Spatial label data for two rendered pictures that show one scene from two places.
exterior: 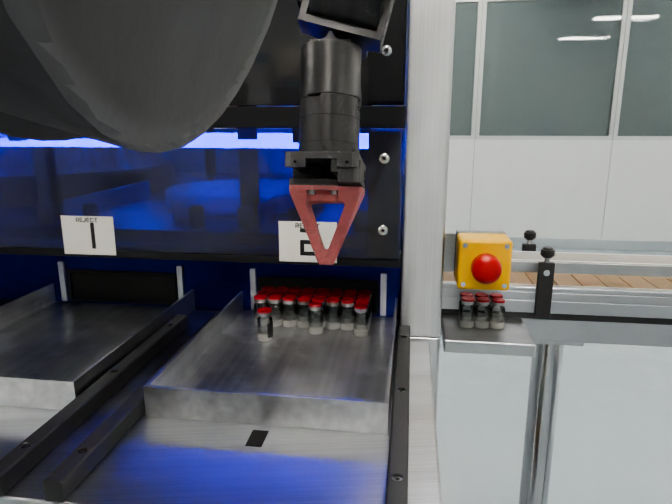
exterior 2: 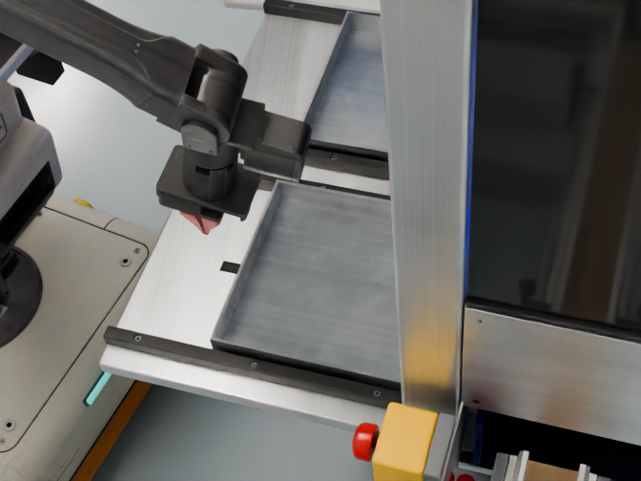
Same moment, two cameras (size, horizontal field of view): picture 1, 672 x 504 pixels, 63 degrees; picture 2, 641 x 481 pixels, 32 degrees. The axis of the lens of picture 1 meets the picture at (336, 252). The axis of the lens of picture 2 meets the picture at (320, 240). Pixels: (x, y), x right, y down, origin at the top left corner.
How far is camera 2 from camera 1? 1.41 m
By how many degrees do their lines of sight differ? 88
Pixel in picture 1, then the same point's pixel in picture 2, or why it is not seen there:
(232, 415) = (256, 247)
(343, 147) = (184, 179)
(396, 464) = (150, 339)
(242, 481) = (182, 261)
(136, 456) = not seen: hidden behind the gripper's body
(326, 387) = (299, 317)
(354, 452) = (196, 328)
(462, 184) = not seen: outside the picture
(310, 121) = not seen: hidden behind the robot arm
